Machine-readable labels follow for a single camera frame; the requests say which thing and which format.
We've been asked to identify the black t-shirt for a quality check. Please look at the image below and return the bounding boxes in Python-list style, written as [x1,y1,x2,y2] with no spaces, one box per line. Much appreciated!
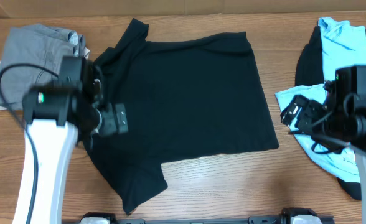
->
[85,19,279,213]

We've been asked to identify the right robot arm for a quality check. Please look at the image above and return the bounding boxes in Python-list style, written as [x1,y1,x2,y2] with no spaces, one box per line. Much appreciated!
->
[281,65,366,223]

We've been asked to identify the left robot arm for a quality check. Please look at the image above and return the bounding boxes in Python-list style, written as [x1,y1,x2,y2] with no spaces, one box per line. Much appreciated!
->
[13,57,128,223]

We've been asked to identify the black garment under pile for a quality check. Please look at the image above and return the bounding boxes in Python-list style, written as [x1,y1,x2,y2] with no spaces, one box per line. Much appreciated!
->
[295,26,366,200]

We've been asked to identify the light blue printed t-shirt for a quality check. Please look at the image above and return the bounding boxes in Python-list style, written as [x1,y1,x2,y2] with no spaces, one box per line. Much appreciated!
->
[276,17,366,183]

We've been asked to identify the folded grey trousers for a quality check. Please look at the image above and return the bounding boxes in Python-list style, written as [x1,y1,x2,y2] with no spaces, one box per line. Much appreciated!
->
[0,24,90,110]

